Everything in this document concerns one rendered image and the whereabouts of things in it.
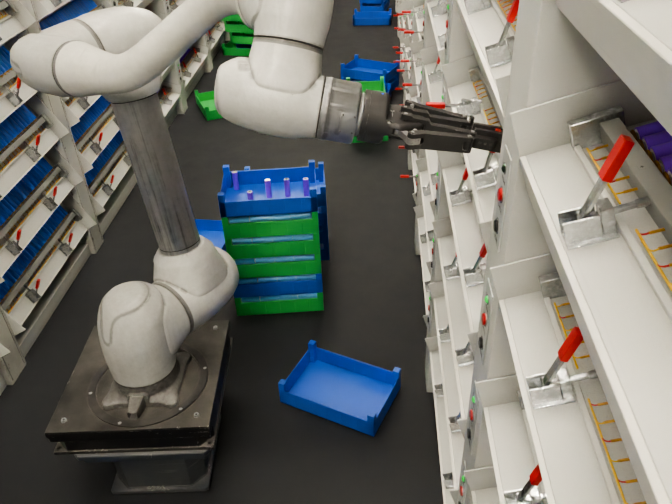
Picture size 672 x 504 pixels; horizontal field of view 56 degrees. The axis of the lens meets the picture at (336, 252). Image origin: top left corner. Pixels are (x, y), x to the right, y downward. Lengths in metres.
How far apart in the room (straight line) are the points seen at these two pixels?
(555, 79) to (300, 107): 0.38
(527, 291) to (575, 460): 0.23
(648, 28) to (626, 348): 0.20
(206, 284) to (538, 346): 1.01
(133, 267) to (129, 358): 1.09
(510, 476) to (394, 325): 1.34
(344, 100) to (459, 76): 0.52
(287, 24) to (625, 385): 0.65
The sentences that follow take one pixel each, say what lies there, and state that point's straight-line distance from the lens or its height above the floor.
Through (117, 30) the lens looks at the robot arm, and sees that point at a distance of 1.38.
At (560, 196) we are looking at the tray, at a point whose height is 1.13.
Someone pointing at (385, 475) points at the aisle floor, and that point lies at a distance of 1.75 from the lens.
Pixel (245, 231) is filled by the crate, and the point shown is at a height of 0.34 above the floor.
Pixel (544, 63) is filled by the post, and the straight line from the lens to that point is 0.65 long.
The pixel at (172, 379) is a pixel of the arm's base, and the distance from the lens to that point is 1.60.
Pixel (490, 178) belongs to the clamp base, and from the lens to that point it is 1.00.
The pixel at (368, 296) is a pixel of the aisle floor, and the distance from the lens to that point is 2.25.
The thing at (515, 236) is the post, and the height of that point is 1.02.
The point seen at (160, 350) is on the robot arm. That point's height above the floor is 0.42.
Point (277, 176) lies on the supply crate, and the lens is 2.13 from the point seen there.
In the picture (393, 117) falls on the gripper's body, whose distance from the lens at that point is 0.94.
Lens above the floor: 1.42
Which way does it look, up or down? 35 degrees down
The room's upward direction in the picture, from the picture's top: 3 degrees counter-clockwise
